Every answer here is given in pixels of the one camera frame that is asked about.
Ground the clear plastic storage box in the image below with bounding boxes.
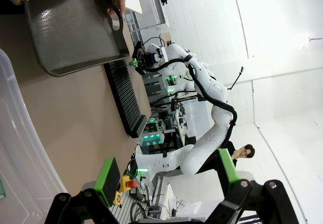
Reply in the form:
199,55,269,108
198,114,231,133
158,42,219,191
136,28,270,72
0,48,69,224

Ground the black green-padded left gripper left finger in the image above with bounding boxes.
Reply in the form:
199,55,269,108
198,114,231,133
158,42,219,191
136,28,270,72
44,157,122,224

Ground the black plastic tray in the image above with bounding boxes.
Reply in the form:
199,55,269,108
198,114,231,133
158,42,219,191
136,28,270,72
21,0,131,78

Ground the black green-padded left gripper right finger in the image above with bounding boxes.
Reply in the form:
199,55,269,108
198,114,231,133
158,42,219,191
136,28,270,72
205,148,301,224

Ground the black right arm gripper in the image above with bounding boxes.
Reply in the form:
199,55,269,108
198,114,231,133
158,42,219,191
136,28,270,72
129,41,157,70

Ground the bystander in black shirt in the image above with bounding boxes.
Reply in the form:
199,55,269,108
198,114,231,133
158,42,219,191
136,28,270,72
199,140,256,175

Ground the black slotted PCB rack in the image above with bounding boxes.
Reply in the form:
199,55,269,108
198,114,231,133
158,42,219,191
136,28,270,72
103,59,148,139

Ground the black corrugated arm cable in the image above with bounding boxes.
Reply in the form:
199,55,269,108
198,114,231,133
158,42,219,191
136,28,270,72
135,54,238,155

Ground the cluttered background workbench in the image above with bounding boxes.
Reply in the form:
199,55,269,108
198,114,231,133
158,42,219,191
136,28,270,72
140,67,200,156

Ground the black camera pole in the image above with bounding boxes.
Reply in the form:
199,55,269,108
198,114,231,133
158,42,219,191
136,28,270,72
227,66,245,91

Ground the yellow emergency stop button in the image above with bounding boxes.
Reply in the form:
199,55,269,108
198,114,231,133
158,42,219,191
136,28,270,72
118,175,139,194

